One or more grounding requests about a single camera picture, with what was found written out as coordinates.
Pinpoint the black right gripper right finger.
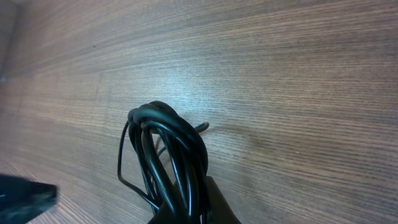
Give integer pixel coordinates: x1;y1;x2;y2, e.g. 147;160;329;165
148;176;241;224

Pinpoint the black cable bundle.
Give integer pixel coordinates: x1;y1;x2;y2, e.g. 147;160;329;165
117;100;210;224

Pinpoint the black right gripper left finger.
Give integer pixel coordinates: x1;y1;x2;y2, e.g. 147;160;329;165
1;174;58;224

